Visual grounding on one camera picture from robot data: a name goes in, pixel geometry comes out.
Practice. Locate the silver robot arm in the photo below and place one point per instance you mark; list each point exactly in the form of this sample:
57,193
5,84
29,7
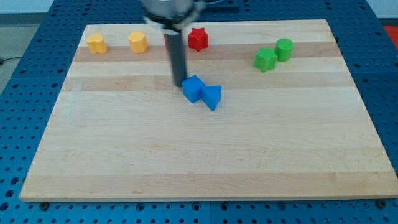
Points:
171,15

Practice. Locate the yellow hexagon block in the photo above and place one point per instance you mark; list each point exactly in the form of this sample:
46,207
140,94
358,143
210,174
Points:
138,42

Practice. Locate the yellow heart block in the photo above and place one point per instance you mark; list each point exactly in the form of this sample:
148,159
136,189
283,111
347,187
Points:
96,44

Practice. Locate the blue triangle block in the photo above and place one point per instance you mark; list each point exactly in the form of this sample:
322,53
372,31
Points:
211,95

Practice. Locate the blue cube block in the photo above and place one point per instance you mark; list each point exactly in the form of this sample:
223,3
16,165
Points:
192,88

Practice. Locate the red star block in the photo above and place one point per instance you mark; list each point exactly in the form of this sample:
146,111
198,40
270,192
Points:
198,39

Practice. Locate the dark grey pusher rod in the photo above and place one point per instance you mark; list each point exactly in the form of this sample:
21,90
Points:
177,57

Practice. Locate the red block behind rod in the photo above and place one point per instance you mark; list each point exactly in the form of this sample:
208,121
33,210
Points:
166,39

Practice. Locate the green star block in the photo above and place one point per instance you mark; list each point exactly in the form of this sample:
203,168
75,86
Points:
265,59

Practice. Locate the wooden board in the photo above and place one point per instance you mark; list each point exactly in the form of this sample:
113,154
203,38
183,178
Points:
120,131

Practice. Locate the green cylinder block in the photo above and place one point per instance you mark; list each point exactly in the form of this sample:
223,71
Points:
283,49

